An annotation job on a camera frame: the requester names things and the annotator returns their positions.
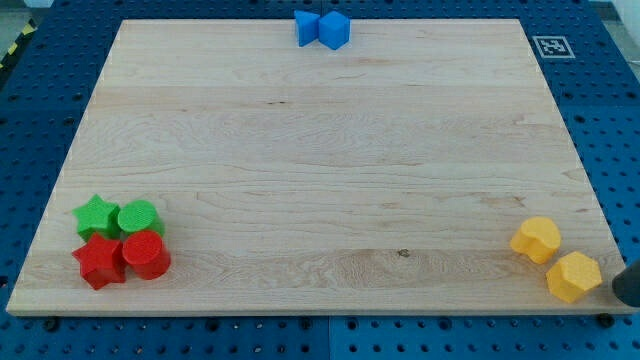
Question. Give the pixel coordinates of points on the white fiducial marker tag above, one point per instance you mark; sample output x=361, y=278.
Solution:
x=553, y=47

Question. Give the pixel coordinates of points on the green cylinder block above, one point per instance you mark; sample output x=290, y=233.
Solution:
x=140, y=215

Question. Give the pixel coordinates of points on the green star block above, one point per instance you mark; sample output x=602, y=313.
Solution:
x=97, y=216

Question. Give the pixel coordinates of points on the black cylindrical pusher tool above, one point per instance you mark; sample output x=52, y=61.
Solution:
x=625, y=285

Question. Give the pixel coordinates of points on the red star block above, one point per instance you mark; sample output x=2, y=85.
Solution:
x=101, y=262

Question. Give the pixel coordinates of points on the yellow heart block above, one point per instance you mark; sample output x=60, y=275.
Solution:
x=539, y=238

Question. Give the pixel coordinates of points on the blue cube block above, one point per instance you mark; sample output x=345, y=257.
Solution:
x=334, y=30

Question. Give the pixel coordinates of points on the wooden board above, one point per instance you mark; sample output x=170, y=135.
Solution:
x=383, y=178

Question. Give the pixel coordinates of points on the yellow hexagon block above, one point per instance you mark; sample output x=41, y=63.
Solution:
x=573, y=276

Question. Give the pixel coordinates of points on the red cylinder block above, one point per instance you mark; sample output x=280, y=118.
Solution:
x=147, y=254

